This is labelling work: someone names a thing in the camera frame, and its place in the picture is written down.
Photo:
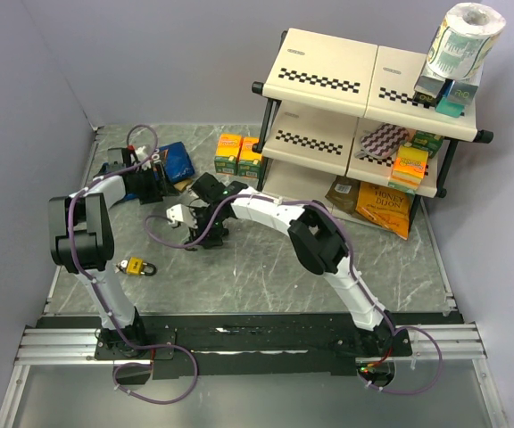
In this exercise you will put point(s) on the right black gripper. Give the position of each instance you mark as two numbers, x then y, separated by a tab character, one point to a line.
196	234

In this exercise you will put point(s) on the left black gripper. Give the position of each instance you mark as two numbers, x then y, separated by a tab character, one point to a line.
160	188

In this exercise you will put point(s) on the yellow padlock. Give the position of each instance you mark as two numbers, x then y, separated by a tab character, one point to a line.
134	266

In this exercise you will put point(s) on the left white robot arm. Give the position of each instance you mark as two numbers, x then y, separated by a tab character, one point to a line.
82	241

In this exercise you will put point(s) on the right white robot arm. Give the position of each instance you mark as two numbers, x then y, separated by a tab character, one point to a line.
318	241

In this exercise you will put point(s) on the blue Doritos bag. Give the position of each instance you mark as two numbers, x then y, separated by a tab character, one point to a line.
176	162

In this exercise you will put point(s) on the left orange green box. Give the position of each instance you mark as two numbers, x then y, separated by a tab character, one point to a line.
227	154

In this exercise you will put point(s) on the orange green box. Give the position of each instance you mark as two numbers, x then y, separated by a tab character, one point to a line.
227	154
249	161

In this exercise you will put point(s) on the right orange green box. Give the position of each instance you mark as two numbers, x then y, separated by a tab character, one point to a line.
249	161

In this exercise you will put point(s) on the brown snack pouch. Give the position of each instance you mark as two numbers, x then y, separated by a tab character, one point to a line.
344	194

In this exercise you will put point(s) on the beige tiered shelf rack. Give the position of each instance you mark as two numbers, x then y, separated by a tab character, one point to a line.
324	93

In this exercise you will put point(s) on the orange Honey Dijon bag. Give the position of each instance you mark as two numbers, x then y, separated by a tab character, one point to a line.
385	207

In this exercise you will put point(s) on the patterned oven mitt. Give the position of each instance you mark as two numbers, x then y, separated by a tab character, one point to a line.
383	142

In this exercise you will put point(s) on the orange yellow sponge pack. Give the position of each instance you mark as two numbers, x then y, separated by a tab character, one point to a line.
408	170

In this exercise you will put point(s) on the green box on shelf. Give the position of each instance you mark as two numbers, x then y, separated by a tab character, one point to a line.
428	142

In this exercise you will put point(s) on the toilet paper roll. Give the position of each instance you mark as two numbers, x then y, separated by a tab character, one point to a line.
465	37

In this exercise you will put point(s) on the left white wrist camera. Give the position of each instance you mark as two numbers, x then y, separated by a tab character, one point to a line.
141	157

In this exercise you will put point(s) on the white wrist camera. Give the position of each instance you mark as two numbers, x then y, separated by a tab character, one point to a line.
141	157
181	214

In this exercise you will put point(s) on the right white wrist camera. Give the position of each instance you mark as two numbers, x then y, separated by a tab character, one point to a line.
181	214

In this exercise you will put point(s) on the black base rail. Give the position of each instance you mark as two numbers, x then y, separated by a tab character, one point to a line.
256	344

